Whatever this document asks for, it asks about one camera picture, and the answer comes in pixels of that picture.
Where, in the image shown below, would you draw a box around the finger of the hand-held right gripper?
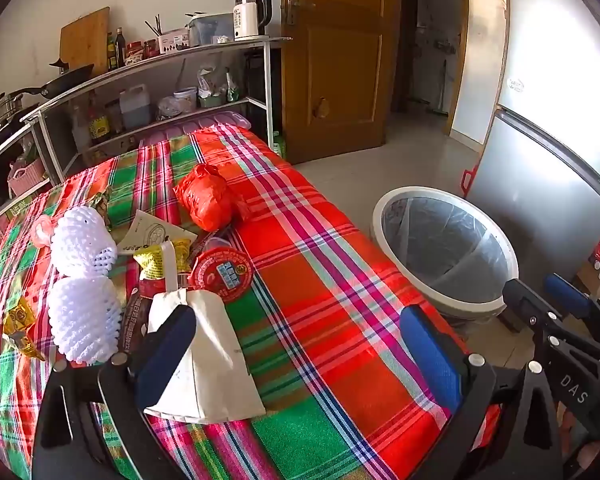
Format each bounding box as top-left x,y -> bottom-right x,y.
502,278 -> 569,343
544,273 -> 600,347

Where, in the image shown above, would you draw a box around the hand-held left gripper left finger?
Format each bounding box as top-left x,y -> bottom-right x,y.
32,304 -> 198,480

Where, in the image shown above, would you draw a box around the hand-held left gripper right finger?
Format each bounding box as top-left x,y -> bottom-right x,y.
399,304 -> 564,480

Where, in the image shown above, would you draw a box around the white paper bag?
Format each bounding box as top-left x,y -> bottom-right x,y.
144,287 -> 267,423

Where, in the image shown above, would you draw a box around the white bin with black liner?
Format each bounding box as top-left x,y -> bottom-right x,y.
370,186 -> 520,322

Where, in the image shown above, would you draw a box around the dark red snack packet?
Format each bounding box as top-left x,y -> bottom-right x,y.
122,285 -> 154,357

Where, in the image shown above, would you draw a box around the yellow snack packet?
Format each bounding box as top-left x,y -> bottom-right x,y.
132,239 -> 194,294

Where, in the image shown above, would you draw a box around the white foam fruit net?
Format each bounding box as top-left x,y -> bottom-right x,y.
50,205 -> 119,279
47,276 -> 124,364

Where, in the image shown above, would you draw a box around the red round cup lid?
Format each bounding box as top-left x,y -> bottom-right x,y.
187,247 -> 255,304

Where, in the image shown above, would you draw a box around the plaid tablecloth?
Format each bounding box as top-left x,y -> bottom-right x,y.
0,122 -> 503,480

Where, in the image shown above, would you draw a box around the printed paper leaflet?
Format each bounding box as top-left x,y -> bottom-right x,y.
116,209 -> 199,257

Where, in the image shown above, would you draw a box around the golden foil wrapper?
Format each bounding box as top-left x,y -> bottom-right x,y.
2,297 -> 46,361

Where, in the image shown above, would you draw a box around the green gold candy wrapper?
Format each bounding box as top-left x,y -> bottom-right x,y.
87,187 -> 114,232

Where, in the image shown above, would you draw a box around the silver refrigerator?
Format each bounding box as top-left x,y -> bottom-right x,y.
467,0 -> 600,302

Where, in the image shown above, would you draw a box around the red plastic bag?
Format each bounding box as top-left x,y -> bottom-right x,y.
173,163 -> 251,234

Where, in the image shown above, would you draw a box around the pink plastic piece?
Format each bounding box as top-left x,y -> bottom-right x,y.
30,215 -> 57,249

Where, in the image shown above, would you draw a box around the red cardboard box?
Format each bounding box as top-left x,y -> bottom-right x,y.
0,192 -> 37,252

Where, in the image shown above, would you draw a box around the pink woven basket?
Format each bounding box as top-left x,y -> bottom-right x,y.
7,157 -> 49,199

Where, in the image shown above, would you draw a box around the lilac plastic tray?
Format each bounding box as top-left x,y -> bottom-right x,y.
144,111 -> 251,149

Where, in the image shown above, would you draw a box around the mop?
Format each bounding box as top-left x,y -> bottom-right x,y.
432,57 -> 451,114

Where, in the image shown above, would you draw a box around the yellow label bottle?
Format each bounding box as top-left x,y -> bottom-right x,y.
87,94 -> 110,142

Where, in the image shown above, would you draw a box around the white plastic jug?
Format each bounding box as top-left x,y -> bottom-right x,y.
118,83 -> 153,130

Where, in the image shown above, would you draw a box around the small white tub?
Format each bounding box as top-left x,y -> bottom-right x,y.
172,87 -> 199,114

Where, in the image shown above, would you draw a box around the clear plastic food bags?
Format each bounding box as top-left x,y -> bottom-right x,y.
195,66 -> 241,109

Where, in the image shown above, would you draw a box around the white metal shelf unit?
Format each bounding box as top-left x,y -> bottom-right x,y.
0,35 -> 294,222

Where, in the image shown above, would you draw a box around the black frying pan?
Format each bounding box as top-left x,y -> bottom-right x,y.
2,63 -> 95,102

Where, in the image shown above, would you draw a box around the steel cooking pot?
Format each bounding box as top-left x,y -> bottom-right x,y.
0,92 -> 32,137

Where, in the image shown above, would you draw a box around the wooden door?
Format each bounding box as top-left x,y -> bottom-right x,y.
281,0 -> 401,165

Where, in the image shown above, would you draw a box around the white utensil holder box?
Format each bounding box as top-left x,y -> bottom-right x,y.
157,29 -> 191,55

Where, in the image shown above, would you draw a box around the wooden cutting board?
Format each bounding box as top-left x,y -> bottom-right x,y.
59,6 -> 111,76

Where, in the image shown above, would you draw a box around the clear plastic storage container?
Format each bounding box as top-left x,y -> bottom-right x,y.
187,12 -> 236,49

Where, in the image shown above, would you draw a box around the white electric kettle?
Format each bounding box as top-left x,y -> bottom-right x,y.
233,0 -> 273,42

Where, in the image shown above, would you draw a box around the red plastic handle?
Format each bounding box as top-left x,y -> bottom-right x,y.
461,162 -> 481,197

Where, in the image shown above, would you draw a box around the metal door handle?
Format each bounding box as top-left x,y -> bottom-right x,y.
285,0 -> 316,26

